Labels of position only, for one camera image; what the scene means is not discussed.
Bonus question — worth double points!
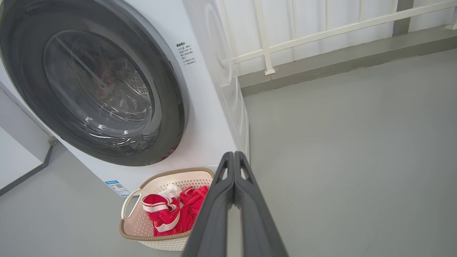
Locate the blue energy label sticker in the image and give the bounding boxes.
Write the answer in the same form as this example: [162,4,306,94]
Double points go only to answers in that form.
[105,180,131,197]

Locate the plain red garment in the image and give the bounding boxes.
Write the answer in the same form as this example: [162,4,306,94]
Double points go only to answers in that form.
[179,186,209,232]

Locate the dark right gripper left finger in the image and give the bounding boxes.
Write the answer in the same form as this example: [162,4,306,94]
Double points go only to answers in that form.
[181,151,235,257]

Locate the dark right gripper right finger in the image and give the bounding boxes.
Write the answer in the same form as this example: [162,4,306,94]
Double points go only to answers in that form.
[234,151,289,257]

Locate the cream perforated laundry basket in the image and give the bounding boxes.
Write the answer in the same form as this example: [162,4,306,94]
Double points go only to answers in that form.
[119,168,215,251]

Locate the white washing machine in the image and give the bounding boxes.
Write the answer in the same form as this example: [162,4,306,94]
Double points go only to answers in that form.
[0,0,250,198]

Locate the perforated steel drum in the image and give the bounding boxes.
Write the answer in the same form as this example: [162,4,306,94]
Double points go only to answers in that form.
[118,70,151,101]

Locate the red and white garment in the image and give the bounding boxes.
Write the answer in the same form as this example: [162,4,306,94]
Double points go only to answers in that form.
[142,184,182,237]

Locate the dark round washing machine door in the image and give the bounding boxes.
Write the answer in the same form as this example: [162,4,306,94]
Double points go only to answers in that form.
[0,0,190,167]

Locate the printed text sticker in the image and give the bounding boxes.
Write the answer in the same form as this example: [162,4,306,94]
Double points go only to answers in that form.
[176,41,197,66]

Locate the white metal railing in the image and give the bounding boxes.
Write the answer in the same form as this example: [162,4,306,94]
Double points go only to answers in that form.
[214,0,457,76]

